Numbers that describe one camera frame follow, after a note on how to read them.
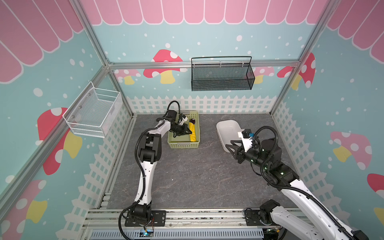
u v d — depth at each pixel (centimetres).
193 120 113
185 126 99
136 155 59
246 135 57
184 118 103
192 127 109
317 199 44
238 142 68
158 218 75
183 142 95
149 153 66
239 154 61
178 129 97
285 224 57
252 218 74
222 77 94
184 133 100
